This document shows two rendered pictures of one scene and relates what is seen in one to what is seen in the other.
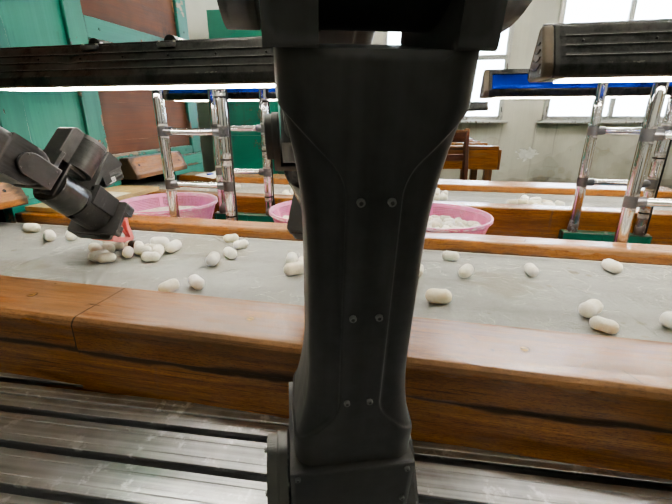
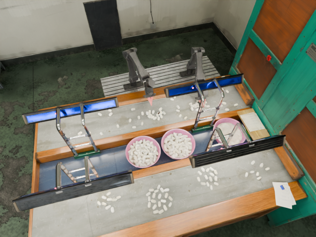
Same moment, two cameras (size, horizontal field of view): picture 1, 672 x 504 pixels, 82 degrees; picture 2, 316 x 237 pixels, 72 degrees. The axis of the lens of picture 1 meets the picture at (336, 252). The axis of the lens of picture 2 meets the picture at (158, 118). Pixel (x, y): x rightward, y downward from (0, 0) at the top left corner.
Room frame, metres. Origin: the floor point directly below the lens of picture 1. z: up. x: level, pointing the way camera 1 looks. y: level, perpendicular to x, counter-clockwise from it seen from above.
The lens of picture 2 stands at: (1.61, -0.49, 2.28)
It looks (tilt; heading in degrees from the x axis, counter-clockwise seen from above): 55 degrees down; 152
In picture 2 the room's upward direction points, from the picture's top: 2 degrees clockwise
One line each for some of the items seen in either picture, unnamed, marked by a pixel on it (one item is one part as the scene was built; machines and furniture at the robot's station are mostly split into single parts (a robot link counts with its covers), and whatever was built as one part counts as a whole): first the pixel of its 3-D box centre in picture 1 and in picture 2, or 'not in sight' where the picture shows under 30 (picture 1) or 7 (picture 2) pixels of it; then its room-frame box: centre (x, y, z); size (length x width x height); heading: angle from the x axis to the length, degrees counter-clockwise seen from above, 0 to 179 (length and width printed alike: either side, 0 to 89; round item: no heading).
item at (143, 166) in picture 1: (156, 164); (286, 158); (1.45, 0.66, 0.83); 0.30 x 0.06 x 0.07; 168
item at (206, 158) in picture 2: (257, 87); (238, 148); (1.30, 0.24, 1.08); 0.62 x 0.08 x 0.07; 78
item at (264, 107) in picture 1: (252, 148); (224, 150); (1.22, 0.25, 0.90); 0.20 x 0.19 x 0.45; 78
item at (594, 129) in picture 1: (607, 154); (83, 184); (1.02, -0.69, 0.90); 0.20 x 0.19 x 0.45; 78
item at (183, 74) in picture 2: not in sight; (189, 70); (0.26, 0.59, 0.71); 0.20 x 0.07 x 0.08; 82
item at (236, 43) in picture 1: (131, 65); (204, 83); (0.75, 0.36, 1.08); 0.62 x 0.08 x 0.07; 78
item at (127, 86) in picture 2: not in sight; (133, 82); (0.17, -0.01, 0.71); 0.20 x 0.07 x 0.08; 82
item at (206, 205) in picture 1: (170, 217); (228, 134); (1.06, 0.47, 0.72); 0.27 x 0.27 x 0.10
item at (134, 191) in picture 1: (100, 197); (254, 125); (1.11, 0.68, 0.77); 0.33 x 0.15 x 0.01; 168
